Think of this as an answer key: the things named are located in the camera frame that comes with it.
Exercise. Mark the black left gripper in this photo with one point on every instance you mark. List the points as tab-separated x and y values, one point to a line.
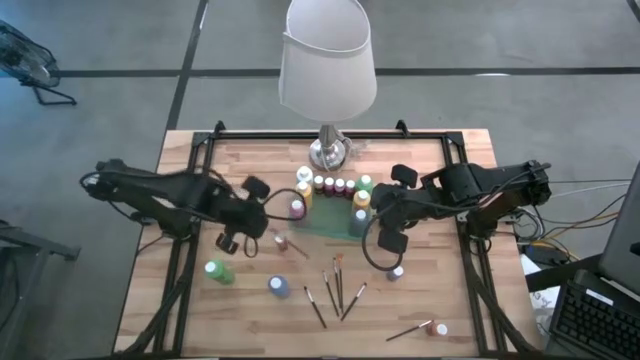
245	215

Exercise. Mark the black paintbrush copper ferrule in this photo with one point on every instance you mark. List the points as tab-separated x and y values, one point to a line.
300	250

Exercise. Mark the black floor fan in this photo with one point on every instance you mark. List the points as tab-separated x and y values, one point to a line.
25	60

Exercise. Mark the black paintbrush wide silver ferrule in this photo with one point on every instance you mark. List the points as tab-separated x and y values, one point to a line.
315	306

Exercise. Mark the grey side table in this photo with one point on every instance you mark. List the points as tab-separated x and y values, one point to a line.
40	246

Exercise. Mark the yellow paint bottle apple logo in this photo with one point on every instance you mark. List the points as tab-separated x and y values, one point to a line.
361	201

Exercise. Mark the thin brown-tipped paintbrush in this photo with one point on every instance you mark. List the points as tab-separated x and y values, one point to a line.
407	332

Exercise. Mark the small pink paint bottle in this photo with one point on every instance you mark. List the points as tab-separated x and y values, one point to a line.
339	187

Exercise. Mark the small purple paint bottle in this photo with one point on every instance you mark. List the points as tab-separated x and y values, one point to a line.
395	273

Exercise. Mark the grey and black laptop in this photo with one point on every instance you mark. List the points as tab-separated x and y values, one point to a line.
622	240

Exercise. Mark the translucent teal plastic tray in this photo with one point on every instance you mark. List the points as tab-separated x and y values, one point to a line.
330	220

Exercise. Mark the black side desk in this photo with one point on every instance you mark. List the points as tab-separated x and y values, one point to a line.
560	274

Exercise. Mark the large lavender blue paint bottle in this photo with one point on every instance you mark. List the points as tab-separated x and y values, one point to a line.
279	287

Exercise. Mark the large green paint bottle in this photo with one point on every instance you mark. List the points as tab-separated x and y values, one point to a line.
220	273
365	184

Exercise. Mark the large grey-blue paint bottle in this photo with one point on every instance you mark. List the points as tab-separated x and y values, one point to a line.
359	222

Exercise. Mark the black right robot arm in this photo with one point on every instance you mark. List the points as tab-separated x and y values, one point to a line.
470	182

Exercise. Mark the black metal table frame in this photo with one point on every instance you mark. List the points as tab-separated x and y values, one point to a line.
400	135

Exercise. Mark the small orange-red paint bottle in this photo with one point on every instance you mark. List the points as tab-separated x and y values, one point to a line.
281	244

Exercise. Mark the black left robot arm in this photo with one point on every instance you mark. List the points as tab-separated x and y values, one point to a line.
150	187

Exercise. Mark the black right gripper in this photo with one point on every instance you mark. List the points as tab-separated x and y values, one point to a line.
395	205

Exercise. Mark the small brown paint bottle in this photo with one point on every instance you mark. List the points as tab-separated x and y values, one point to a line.
318	185

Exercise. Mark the white shade silver table lamp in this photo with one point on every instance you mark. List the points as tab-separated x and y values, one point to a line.
325	65

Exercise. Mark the black power adapter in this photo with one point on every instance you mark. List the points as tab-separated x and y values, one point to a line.
547	255

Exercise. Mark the white printed paper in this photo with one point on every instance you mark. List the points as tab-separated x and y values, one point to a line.
542	300

